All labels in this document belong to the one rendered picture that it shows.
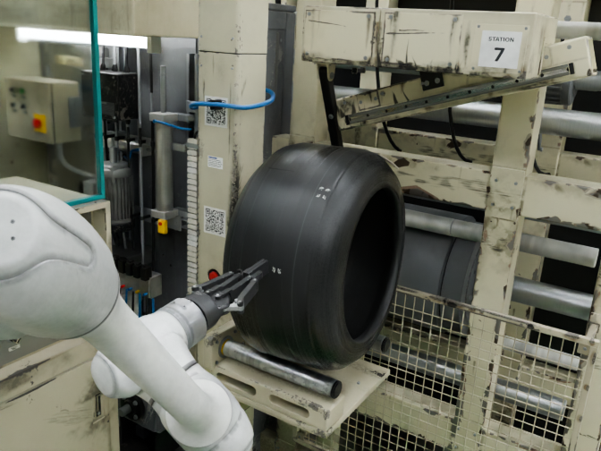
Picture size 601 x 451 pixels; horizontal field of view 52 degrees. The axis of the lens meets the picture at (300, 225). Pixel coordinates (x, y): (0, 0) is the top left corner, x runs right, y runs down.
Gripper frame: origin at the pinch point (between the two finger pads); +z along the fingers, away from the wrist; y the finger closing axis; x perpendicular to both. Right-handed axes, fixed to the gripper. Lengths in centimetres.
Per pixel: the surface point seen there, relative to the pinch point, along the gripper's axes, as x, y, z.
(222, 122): -22.4, 28.9, 26.7
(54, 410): 45, 52, -20
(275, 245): -3.4, -0.4, 6.8
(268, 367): 34.1, 6.4, 11.1
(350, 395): 46, -10, 25
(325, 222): -8.7, -9.4, 12.6
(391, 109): -20, 1, 66
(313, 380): 33.4, -6.6, 11.5
